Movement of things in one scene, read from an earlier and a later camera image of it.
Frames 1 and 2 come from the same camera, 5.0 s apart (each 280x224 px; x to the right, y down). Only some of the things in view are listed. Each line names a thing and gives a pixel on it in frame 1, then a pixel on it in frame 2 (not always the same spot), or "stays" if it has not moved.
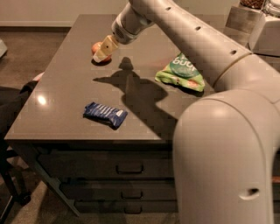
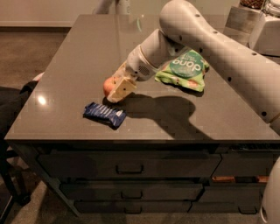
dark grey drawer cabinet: x=106 y=177 stays
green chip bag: x=182 y=71 stays
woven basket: x=256 y=4 stays
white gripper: x=124 y=32 → x=136 y=66
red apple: x=105 y=61 → x=108 y=85
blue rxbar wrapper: x=108 y=115 stays
